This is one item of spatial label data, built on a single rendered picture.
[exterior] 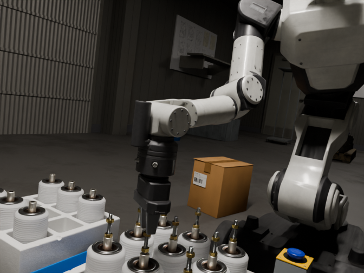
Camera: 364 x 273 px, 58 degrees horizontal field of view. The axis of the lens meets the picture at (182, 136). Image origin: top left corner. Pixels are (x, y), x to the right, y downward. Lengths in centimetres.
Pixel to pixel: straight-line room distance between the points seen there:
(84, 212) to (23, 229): 23
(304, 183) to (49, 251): 78
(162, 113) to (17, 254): 60
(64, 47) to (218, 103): 379
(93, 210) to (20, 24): 320
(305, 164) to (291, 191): 10
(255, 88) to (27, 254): 77
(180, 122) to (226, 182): 126
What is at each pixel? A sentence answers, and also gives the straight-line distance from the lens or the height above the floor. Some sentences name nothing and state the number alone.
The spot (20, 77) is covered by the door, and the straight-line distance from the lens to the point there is 417.
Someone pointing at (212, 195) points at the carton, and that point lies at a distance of 194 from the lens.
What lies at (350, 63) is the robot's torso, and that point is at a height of 80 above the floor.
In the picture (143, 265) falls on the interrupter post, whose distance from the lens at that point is 82.
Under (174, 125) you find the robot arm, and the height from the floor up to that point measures 59.
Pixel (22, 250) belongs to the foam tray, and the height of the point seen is 18.
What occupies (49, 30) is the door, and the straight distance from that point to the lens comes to 437.
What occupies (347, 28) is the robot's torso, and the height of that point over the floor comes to 88.
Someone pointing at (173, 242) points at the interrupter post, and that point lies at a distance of 90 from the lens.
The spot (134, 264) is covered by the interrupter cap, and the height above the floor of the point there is 25.
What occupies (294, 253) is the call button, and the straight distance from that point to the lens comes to 84.
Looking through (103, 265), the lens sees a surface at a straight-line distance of 86.
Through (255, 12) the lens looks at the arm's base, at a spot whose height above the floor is 91.
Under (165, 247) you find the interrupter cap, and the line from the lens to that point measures 92.
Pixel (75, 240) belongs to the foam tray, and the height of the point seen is 15.
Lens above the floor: 64
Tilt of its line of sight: 6 degrees down
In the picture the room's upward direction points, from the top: 8 degrees clockwise
